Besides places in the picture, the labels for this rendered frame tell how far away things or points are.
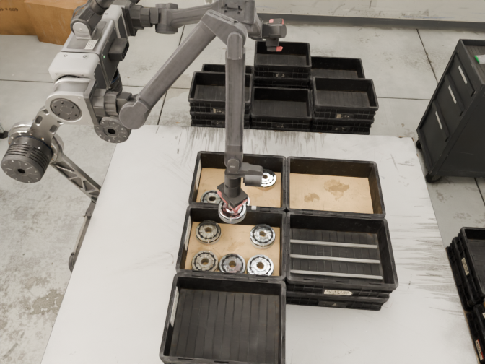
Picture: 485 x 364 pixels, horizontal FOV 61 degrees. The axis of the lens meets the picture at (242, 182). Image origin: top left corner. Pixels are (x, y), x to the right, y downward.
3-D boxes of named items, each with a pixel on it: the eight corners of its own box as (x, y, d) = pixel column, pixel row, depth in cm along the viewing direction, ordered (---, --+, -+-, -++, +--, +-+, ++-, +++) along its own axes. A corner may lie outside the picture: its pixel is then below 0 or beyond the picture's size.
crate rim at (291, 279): (285, 282, 147) (286, 279, 145) (286, 214, 166) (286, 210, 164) (398, 291, 145) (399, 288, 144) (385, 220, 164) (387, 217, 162)
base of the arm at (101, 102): (102, 108, 132) (91, 77, 123) (126, 109, 132) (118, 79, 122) (94, 126, 127) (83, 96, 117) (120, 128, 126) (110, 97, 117)
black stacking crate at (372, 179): (283, 226, 173) (286, 211, 164) (284, 172, 192) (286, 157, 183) (378, 232, 172) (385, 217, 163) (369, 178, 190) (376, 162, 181)
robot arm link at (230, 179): (225, 162, 136) (224, 176, 132) (245, 165, 136) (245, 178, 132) (225, 175, 141) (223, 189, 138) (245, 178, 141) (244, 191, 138)
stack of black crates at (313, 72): (303, 116, 315) (309, 80, 288) (302, 92, 334) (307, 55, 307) (355, 118, 314) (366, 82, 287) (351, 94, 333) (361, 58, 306)
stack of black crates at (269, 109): (249, 151, 291) (250, 115, 265) (250, 122, 310) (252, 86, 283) (305, 154, 290) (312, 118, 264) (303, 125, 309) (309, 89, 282)
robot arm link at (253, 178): (229, 145, 136) (227, 158, 128) (264, 148, 135) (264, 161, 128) (228, 175, 142) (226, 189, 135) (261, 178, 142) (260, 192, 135)
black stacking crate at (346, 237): (283, 293, 154) (286, 280, 145) (283, 227, 173) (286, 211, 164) (389, 301, 153) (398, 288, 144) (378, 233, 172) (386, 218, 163)
